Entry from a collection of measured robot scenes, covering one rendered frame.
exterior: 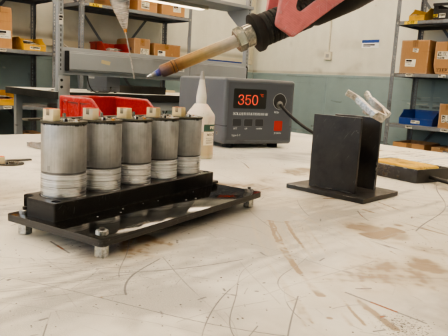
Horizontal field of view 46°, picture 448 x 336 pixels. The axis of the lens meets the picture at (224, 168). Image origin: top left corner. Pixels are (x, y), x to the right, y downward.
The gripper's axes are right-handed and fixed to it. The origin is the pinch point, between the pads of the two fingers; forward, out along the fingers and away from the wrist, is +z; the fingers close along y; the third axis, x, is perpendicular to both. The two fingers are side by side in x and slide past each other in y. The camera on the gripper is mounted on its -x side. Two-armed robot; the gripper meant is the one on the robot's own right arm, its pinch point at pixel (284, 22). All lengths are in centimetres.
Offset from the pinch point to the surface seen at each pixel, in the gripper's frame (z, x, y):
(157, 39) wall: -57, 21, -537
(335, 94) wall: -107, 209, -496
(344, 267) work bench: 11.0, 6.7, 10.3
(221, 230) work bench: 13.3, 2.5, 3.6
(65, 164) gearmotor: 14.2, -7.2, 4.5
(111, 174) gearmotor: 13.7, -4.7, 2.4
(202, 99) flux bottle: 5.3, 2.8, -26.5
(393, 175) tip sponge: 2.1, 21.8, -14.7
